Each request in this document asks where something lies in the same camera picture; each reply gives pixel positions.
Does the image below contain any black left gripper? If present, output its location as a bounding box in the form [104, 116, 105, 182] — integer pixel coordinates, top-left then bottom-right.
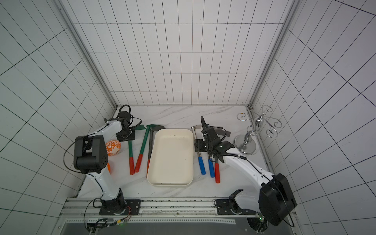
[117, 127, 135, 142]

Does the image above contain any aluminium mounting rail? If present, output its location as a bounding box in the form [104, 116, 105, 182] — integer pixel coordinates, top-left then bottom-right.
[60, 198, 259, 227]

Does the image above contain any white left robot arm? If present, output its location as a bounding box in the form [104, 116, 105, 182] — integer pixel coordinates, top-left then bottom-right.
[73, 111, 133, 214]

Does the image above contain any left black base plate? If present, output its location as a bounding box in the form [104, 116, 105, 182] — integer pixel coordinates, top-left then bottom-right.
[99, 199, 141, 216]

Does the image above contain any chrome wire cup rack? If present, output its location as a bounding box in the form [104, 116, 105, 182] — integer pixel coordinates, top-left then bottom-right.
[234, 104, 283, 155]

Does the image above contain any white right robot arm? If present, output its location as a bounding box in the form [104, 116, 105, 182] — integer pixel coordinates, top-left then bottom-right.
[195, 117, 297, 229]

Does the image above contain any green hoe red grip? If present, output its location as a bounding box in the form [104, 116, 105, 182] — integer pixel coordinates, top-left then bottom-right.
[135, 124, 157, 173]
[128, 124, 146, 175]

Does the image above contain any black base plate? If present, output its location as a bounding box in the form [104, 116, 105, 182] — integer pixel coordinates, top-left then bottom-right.
[214, 199, 257, 215]
[99, 199, 141, 216]

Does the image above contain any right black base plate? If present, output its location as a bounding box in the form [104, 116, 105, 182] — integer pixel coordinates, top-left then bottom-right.
[214, 199, 257, 215]

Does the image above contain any orange patterned bowl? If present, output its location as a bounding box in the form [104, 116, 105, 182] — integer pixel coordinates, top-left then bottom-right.
[106, 140, 121, 157]

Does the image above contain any cream plastic storage tray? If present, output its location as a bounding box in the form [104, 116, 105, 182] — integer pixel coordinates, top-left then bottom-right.
[147, 129, 194, 187]

